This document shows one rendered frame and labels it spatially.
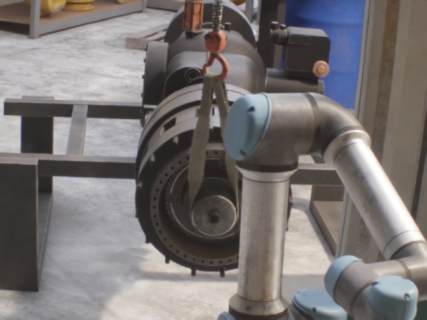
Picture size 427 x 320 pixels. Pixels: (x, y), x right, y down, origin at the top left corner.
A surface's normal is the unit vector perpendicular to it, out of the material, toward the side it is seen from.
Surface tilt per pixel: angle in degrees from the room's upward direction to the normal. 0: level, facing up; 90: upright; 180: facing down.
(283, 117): 59
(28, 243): 90
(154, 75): 64
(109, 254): 0
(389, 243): 71
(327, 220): 0
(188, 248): 24
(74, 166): 90
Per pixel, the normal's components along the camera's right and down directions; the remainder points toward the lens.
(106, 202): 0.07, -0.95
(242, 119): -0.91, -0.07
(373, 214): -0.78, -0.22
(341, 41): 0.31, 0.33
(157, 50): 0.07, -0.71
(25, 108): 0.11, 0.33
